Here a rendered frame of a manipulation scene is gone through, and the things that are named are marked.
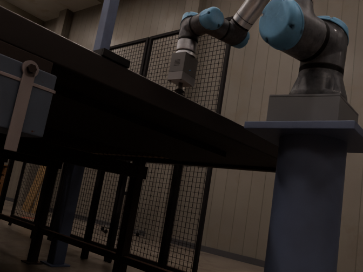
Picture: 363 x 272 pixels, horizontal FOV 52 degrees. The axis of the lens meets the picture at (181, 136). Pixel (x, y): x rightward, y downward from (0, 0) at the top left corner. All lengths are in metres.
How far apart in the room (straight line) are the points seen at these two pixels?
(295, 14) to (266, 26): 0.08
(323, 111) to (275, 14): 0.26
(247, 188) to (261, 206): 0.33
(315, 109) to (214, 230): 4.62
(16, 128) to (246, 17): 0.93
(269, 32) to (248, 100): 4.61
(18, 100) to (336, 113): 0.68
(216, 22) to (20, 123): 0.82
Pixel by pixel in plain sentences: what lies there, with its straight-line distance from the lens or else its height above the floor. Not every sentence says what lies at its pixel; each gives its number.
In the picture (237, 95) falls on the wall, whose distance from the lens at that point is 5.69.
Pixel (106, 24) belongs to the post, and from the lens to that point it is 3.41.
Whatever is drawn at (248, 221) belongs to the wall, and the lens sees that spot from 5.21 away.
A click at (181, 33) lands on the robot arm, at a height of 1.24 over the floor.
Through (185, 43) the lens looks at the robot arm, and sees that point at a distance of 1.38.
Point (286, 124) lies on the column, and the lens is 0.93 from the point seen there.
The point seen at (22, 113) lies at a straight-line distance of 0.70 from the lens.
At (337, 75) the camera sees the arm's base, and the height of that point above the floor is 1.02.
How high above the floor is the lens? 0.64
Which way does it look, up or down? 10 degrees up
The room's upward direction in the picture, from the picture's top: 9 degrees clockwise
